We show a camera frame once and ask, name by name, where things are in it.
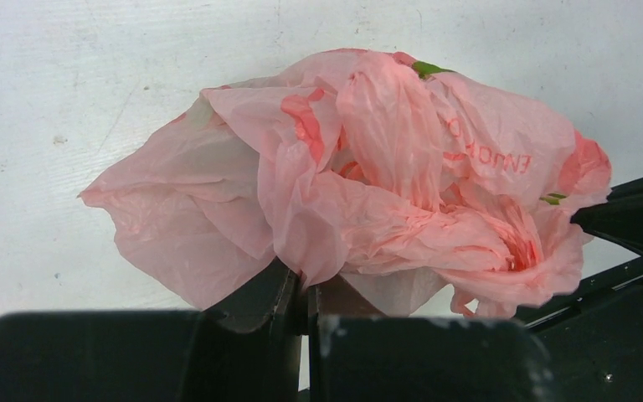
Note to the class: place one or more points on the pink plastic bag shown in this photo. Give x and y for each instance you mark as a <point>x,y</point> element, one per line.
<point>363,165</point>

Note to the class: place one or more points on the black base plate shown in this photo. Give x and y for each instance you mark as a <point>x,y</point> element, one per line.
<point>595,335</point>

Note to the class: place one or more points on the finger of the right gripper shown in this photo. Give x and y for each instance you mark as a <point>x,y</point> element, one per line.
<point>619,220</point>

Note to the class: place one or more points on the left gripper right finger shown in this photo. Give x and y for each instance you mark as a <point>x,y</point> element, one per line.
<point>359,354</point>

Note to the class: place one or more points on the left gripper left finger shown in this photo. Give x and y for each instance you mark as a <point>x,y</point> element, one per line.
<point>241,349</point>

